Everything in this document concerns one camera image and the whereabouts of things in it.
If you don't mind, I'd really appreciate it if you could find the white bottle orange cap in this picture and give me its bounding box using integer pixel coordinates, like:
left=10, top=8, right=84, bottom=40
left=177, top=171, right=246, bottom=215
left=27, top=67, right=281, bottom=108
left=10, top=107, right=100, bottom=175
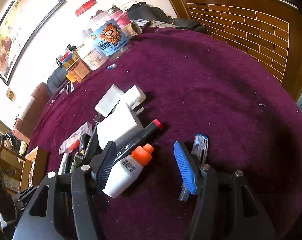
left=103, top=144, right=154, bottom=198

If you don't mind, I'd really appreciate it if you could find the blue clear utility knife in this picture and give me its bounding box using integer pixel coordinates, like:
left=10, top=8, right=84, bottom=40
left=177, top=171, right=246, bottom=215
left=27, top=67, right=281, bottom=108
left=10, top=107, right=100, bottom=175
left=179, top=133, right=208, bottom=202

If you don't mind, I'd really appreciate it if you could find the black marker red cap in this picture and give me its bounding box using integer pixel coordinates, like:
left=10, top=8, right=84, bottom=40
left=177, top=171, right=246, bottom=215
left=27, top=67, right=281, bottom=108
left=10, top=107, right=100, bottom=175
left=114, top=119, right=163, bottom=165

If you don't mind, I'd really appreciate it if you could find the black gold tube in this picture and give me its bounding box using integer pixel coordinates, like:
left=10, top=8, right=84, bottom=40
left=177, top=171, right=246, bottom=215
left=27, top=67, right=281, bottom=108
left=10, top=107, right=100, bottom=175
left=79, top=133, right=91, bottom=154

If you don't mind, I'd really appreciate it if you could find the black pen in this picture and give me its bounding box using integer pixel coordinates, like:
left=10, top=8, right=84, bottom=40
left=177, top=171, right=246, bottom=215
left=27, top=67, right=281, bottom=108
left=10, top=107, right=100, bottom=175
left=83, top=127, right=102, bottom=164

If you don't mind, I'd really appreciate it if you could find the large white power adapter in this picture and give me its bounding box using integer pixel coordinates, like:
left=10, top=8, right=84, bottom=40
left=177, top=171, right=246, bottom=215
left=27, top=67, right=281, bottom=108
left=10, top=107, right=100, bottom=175
left=96, top=103, right=143, bottom=149

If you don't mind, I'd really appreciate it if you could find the clear packaged red item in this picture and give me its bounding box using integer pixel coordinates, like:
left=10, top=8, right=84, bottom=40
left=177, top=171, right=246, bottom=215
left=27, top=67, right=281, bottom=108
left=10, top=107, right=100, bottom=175
left=58, top=122, right=92, bottom=155

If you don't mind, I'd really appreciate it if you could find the white square charger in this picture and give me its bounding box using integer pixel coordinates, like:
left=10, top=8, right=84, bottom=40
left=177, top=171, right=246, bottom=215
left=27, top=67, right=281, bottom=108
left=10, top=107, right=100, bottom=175
left=94, top=85, right=124, bottom=122

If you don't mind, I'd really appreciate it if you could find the white rounded charger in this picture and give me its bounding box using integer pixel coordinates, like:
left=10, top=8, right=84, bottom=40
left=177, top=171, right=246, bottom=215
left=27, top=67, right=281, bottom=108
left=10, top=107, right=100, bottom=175
left=120, top=86, right=146, bottom=110

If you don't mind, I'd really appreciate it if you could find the wooden tray box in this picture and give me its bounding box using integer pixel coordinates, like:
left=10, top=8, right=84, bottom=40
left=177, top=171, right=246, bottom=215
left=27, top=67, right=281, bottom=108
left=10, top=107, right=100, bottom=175
left=19, top=146, right=48, bottom=192

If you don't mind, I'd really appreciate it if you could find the maroon tablecloth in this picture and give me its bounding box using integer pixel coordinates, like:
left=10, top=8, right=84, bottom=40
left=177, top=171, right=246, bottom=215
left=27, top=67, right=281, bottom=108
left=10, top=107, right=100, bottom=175
left=30, top=28, right=302, bottom=239

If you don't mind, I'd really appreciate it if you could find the brown armchair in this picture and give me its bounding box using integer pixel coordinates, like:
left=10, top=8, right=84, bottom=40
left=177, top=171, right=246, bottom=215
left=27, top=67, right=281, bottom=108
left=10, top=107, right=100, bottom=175
left=12, top=82, right=52, bottom=144

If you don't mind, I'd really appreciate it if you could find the amber glass jar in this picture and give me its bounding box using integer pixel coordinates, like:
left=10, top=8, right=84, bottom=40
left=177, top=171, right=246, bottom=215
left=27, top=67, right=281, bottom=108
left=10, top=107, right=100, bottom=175
left=66, top=58, right=91, bottom=83

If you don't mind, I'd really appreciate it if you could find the small blue clear lighter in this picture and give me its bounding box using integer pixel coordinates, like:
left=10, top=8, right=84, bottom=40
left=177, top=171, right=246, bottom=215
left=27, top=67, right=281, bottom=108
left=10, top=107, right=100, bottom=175
left=107, top=63, right=117, bottom=69

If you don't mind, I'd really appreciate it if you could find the dark grey sofa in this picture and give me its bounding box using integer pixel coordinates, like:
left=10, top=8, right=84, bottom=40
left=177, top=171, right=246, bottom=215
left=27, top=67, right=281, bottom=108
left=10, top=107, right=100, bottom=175
left=47, top=66, right=67, bottom=95

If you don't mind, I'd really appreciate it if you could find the white label plastic jar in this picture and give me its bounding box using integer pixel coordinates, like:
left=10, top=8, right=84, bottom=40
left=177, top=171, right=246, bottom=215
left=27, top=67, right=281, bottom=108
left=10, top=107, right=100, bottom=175
left=78, top=44, right=108, bottom=71

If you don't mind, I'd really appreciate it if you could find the blue cartoon snack jar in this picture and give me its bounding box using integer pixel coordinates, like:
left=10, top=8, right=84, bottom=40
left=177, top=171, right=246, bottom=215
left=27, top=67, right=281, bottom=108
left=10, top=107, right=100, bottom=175
left=90, top=19, right=129, bottom=56

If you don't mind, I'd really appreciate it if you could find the pink thermos bottle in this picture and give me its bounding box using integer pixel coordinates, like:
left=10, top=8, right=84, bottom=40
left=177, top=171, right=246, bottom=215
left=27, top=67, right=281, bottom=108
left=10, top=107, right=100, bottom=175
left=108, top=4, right=132, bottom=38

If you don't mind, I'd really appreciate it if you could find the red lid clear jar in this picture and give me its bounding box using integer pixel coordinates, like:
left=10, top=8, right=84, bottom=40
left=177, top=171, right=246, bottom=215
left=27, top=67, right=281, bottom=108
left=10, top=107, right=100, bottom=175
left=75, top=0, right=99, bottom=32

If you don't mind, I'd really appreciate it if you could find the framed horse painting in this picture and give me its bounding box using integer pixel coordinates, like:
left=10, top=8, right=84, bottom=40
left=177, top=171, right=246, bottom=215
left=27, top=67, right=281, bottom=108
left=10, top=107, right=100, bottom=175
left=0, top=0, right=66, bottom=85

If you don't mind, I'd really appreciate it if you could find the wooden brick pattern cabinet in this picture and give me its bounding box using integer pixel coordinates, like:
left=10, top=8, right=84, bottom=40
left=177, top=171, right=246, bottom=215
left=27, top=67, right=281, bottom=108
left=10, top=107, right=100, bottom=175
left=181, top=0, right=302, bottom=101

